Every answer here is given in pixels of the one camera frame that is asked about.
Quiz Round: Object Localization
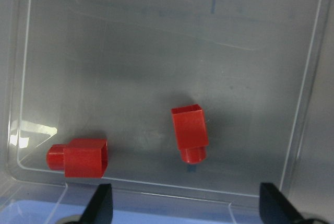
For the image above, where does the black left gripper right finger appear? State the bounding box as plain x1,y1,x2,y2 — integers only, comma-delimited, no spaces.
259,182,306,224

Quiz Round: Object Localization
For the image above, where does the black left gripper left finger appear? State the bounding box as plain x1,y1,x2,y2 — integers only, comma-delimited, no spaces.
80,184,113,223

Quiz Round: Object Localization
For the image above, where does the red block with peg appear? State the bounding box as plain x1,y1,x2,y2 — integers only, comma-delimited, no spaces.
171,104,209,164

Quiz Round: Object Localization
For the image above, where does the clear plastic storage box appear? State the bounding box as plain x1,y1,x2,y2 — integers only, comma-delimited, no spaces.
1,0,333,223

